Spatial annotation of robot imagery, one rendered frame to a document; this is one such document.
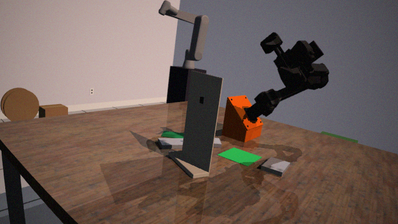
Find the green square mat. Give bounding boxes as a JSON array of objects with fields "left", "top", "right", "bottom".
[{"left": 218, "top": 148, "right": 262, "bottom": 166}]

